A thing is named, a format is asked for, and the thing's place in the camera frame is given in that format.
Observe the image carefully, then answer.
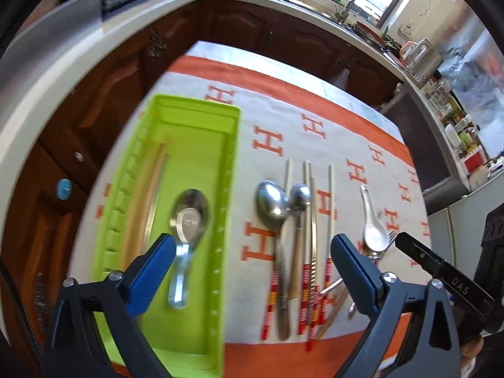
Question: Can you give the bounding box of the white ceramic soup spoon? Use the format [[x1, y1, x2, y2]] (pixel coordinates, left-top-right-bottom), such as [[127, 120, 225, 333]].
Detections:
[[360, 184, 390, 253]]

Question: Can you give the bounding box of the steel soup spoon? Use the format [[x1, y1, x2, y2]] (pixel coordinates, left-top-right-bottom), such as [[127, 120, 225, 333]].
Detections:
[[168, 188, 209, 310]]

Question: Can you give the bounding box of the large hammered steel spoon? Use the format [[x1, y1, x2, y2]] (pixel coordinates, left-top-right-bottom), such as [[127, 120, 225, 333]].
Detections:
[[255, 180, 292, 341]]

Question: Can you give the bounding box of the steel fork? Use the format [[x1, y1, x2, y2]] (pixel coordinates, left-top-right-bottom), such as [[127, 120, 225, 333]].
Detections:
[[347, 228, 400, 319]]

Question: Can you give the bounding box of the cream chopstick red striped end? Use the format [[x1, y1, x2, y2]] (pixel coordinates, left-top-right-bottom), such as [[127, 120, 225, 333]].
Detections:
[[260, 158, 295, 341], [306, 166, 334, 352], [298, 160, 311, 335]]

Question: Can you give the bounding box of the green plastic utensil tray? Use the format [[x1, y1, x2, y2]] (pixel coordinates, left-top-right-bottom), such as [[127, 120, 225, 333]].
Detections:
[[92, 94, 240, 377]]

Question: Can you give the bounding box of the orange beige H-pattern cloth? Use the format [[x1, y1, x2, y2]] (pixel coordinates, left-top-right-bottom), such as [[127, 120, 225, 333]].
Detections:
[[68, 46, 431, 377]]

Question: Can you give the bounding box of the white electric kettle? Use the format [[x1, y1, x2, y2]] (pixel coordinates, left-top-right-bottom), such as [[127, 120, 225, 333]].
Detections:
[[400, 38, 443, 88]]

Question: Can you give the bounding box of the stainless steel counter panel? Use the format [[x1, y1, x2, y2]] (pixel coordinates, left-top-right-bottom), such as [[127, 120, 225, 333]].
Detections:
[[0, 0, 102, 125]]

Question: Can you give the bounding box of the small spoon wooden handle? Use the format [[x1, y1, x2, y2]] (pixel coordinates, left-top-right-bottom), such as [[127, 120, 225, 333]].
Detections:
[[288, 182, 313, 300]]

